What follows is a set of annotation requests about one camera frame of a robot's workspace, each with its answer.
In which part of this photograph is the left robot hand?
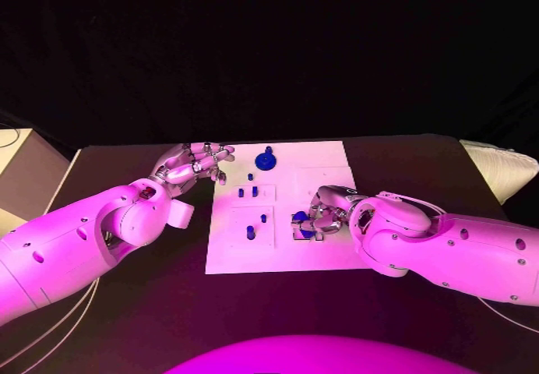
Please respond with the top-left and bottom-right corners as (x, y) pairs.
(149, 142), (236, 199)

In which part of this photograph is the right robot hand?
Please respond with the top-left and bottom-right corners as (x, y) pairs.
(290, 185), (360, 238)

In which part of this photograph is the blue block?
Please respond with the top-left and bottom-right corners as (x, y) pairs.
(293, 210), (317, 239)

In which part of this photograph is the white task board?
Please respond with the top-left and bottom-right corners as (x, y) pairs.
(205, 140), (372, 275)

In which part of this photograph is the blue gear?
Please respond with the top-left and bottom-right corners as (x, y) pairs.
(254, 146), (280, 171)

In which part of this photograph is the beige cabinet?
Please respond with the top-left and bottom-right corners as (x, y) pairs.
(0, 128), (72, 238)

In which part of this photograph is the white ribbed cushion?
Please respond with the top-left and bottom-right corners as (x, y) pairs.
(458, 139), (539, 206)

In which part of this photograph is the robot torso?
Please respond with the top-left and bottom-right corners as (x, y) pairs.
(163, 334), (484, 374)

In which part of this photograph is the white cable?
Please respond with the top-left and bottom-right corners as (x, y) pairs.
(379, 191), (448, 217)
(0, 277), (100, 363)
(477, 297), (539, 334)
(17, 278), (102, 374)

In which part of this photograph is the thin dark cable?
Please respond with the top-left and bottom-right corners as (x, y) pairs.
(0, 122), (23, 149)

